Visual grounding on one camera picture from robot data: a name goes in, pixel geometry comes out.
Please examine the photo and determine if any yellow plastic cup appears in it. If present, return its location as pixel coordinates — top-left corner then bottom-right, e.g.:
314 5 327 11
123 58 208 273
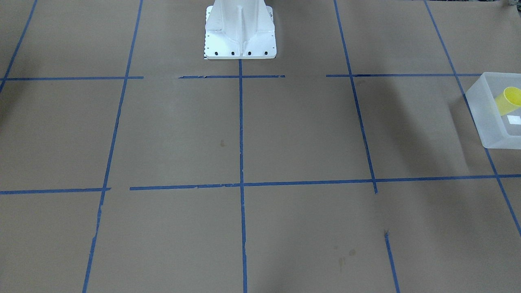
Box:
494 87 521 116

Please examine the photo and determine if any clear plastic bin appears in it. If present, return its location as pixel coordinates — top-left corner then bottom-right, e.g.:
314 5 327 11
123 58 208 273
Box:
465 72 521 150

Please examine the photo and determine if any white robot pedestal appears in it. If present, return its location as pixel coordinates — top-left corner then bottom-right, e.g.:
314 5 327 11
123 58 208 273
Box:
204 0 277 59

